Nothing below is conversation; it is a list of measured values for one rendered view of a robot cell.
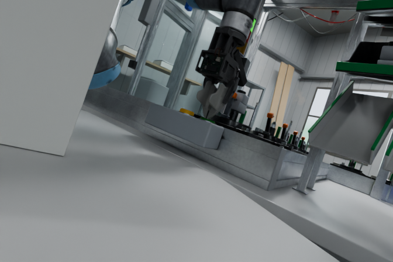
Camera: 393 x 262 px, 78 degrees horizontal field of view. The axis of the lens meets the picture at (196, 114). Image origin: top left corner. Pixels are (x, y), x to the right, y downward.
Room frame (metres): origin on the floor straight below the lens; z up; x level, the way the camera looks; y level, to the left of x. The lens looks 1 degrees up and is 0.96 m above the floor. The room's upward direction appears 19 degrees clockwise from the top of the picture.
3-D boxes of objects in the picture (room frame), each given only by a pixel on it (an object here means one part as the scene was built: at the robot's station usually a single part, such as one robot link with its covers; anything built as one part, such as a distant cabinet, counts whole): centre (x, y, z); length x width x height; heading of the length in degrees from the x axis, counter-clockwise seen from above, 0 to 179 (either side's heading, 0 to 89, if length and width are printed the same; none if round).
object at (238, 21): (0.59, -0.02, 1.20); 0.08 x 0.08 x 0.05
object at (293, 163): (1.18, -0.44, 0.91); 1.24 x 0.33 x 0.10; 145
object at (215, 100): (0.58, -0.03, 1.01); 0.06 x 0.03 x 0.09; 145
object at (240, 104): (0.82, -0.12, 1.06); 0.08 x 0.04 x 0.07; 145
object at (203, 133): (0.65, 0.03, 0.93); 0.21 x 0.07 x 0.06; 55
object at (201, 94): (0.60, 0.00, 1.01); 0.06 x 0.03 x 0.09; 145
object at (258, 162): (0.81, 0.15, 0.91); 0.89 x 0.06 x 0.11; 55
